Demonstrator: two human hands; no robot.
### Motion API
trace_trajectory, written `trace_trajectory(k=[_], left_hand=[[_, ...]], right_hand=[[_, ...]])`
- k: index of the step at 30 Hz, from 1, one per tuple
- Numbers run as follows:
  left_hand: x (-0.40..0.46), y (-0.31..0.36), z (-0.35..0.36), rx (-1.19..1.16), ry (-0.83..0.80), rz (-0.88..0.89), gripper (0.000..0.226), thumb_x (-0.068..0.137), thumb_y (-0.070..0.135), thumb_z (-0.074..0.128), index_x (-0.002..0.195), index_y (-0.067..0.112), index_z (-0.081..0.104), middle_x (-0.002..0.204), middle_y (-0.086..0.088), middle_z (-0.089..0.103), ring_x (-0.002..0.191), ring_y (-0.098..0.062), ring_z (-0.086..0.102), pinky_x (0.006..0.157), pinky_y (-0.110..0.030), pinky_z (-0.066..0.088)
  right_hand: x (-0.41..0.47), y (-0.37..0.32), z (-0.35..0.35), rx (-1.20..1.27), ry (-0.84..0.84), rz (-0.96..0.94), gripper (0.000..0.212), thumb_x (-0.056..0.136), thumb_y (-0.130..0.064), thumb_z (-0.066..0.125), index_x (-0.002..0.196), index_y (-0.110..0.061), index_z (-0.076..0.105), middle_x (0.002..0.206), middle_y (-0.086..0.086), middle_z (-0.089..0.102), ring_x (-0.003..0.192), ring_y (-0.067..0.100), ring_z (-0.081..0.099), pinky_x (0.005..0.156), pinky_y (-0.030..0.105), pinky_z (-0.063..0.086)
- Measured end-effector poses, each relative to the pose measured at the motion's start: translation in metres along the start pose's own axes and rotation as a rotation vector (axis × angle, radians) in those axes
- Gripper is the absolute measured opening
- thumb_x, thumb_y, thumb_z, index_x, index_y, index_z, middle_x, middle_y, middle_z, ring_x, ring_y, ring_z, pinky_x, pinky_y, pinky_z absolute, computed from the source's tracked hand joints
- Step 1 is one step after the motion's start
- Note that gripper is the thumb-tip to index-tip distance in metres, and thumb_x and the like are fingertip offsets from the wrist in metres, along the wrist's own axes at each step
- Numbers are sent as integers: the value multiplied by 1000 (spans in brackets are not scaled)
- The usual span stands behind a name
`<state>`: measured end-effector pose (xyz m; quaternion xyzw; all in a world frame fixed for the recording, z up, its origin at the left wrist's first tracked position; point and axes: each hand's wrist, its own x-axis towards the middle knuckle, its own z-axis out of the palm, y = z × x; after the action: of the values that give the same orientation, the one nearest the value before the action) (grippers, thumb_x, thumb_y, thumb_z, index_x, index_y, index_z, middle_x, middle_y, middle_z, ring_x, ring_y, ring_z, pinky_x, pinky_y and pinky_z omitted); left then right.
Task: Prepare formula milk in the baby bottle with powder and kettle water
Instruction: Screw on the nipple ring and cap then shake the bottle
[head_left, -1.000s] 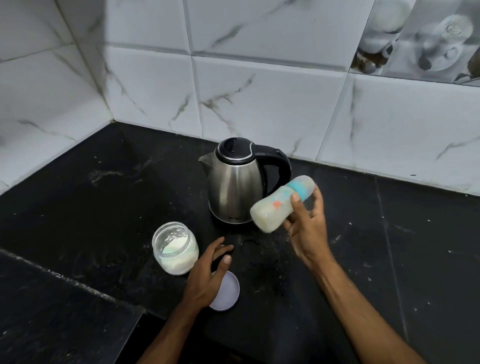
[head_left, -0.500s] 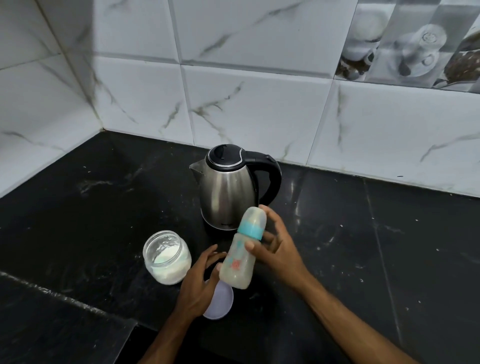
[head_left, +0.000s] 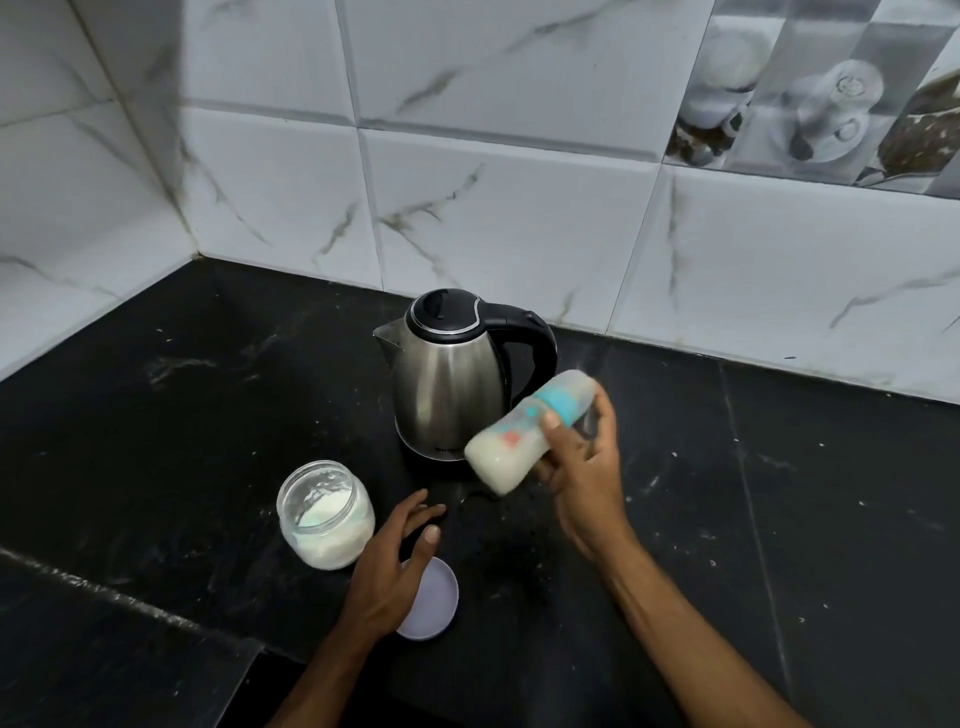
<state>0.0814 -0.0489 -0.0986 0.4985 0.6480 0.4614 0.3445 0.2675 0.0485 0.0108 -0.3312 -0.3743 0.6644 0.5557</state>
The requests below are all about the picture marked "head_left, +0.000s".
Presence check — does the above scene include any white jar lid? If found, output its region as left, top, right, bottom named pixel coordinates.
left=395, top=556, right=460, bottom=643

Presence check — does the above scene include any person's right hand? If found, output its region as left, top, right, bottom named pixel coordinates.
left=532, top=378, right=639, bottom=560

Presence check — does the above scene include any person's left hand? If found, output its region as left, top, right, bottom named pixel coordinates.
left=337, top=488, right=448, bottom=650

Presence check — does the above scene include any clear baby bottle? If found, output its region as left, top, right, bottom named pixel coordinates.
left=464, top=397, right=568, bottom=497

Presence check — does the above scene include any steel electric kettle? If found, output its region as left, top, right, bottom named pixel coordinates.
left=372, top=287, right=560, bottom=463

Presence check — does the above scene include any glass jar of white powder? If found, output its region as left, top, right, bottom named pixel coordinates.
left=275, top=459, right=377, bottom=572

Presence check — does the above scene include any teal bottle nipple ring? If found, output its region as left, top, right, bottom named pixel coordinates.
left=533, top=386, right=590, bottom=429

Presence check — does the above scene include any clear dome bottle cap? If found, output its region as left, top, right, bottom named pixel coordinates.
left=554, top=369, right=600, bottom=414

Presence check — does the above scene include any person's right forearm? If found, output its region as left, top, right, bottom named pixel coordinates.
left=599, top=536, right=815, bottom=728

